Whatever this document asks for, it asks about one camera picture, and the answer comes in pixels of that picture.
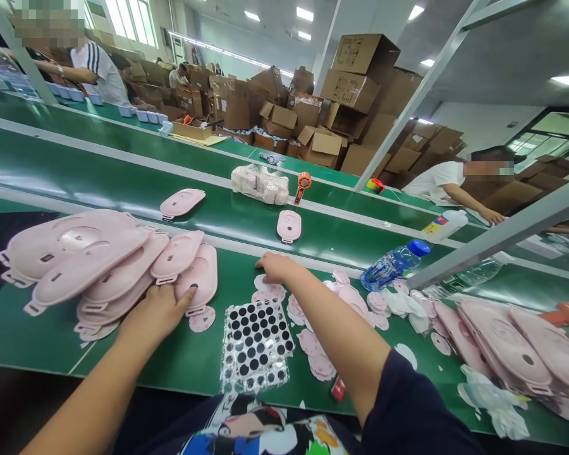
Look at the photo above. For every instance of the person's left hand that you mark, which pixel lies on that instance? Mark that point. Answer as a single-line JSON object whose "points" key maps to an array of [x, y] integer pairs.
{"points": [[159, 313]]}

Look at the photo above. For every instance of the person's right hand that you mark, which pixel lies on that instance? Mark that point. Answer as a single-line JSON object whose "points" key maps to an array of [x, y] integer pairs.
{"points": [[282, 266]]}

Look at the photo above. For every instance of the person's right fingers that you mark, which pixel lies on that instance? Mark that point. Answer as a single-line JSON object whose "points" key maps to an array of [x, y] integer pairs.
{"points": [[267, 261]]}

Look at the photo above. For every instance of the pink oval shell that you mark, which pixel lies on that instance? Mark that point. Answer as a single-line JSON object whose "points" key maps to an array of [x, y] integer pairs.
{"points": [[182, 201], [288, 224], [201, 275]]}

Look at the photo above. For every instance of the bag of pink rolls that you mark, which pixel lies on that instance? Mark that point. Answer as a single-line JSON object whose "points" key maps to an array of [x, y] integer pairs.
{"points": [[261, 186]]}

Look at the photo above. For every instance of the orange tape cutter tool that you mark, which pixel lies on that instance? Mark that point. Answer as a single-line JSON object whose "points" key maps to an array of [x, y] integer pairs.
{"points": [[303, 185]]}

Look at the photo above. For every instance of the sheet of black round stickers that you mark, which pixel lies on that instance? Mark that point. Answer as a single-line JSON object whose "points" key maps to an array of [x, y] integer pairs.
{"points": [[256, 346]]}

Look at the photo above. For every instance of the heap of pink round stickers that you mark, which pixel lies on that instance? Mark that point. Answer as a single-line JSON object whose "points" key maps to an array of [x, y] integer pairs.
{"points": [[315, 348]]}

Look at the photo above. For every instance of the grey tape dispenser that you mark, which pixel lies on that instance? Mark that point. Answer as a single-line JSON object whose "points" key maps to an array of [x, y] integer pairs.
{"points": [[271, 157]]}

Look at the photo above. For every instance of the blue capped water bottle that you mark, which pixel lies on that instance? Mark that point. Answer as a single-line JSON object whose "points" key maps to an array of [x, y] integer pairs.
{"points": [[391, 268]]}

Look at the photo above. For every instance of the colourful tape roll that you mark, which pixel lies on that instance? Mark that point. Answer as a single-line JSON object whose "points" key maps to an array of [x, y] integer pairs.
{"points": [[374, 186]]}

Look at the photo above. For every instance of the small red packet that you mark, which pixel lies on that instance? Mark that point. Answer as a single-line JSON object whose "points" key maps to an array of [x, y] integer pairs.
{"points": [[337, 388]]}

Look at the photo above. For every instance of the open flat cardboard box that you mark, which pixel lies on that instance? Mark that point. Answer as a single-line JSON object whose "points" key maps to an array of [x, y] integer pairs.
{"points": [[197, 129]]}

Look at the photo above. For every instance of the green conveyor belt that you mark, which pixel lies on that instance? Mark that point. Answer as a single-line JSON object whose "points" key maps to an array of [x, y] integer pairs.
{"points": [[137, 166]]}

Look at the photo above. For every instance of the person's body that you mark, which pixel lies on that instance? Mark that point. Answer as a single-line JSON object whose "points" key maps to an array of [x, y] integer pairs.
{"points": [[246, 426]]}

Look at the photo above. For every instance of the stack of cardboard cartons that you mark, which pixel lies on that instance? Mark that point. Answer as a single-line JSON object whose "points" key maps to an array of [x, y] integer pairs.
{"points": [[341, 109]]}

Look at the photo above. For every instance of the white bottle with label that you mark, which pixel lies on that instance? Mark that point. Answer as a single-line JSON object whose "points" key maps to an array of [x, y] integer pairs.
{"points": [[443, 225]]}

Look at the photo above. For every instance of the pile of pink plastic shells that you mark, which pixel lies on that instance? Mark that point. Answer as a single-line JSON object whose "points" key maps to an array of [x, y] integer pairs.
{"points": [[507, 348], [85, 258]]}

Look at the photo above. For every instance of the clear plastic bottle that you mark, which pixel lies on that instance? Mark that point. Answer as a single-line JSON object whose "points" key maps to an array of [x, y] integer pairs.
{"points": [[474, 274]]}

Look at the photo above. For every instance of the row of small white boxes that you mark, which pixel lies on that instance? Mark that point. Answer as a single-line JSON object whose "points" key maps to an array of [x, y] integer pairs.
{"points": [[123, 106]]}

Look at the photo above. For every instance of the heap of white backing scraps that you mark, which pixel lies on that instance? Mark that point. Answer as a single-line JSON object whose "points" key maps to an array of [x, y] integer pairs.
{"points": [[495, 403]]}

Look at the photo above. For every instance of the window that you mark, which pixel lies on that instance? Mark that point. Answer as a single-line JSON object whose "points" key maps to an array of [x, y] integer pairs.
{"points": [[123, 19]]}

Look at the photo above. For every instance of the orange handheld tool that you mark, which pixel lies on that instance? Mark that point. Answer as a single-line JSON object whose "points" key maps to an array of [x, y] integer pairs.
{"points": [[566, 315]]}

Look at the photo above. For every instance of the grey metal frame post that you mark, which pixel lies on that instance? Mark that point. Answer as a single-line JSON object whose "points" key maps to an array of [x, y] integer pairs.
{"points": [[23, 57], [417, 90]]}

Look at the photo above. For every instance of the grey metal frame bar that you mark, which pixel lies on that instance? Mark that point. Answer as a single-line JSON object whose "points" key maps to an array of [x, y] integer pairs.
{"points": [[498, 237]]}

